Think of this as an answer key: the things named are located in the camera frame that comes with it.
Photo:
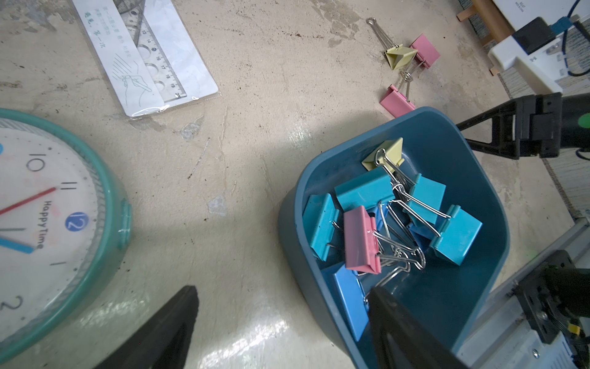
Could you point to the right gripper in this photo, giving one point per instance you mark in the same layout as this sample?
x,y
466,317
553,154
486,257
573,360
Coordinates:
x,y
545,124

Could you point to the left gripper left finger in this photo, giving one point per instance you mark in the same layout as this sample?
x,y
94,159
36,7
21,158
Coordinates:
x,y
164,340

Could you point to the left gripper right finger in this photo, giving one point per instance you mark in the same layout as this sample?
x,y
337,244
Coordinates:
x,y
400,341

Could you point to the teal plastic storage box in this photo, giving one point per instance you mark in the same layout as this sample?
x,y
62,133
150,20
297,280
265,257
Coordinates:
x,y
444,298

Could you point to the blue binder clip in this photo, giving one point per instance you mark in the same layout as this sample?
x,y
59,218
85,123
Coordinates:
x,y
349,290
422,235
382,221

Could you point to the pink binder clip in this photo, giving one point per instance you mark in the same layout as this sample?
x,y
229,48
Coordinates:
x,y
366,248
426,53
397,99

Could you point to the teal binder clip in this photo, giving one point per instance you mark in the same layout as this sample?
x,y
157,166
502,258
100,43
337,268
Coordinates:
x,y
451,238
419,196
365,190
319,219

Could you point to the yellow binder clip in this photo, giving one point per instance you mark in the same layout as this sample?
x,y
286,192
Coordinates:
x,y
397,55
389,154

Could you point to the green round alarm clock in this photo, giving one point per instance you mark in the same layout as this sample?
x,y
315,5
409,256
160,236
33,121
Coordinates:
x,y
66,223

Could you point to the packaged ruler card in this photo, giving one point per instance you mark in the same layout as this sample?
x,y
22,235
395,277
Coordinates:
x,y
147,54

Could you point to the white booklet on stand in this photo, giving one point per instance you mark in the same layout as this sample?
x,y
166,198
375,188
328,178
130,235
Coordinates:
x,y
524,10

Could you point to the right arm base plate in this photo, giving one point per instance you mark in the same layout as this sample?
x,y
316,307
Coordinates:
x,y
553,296

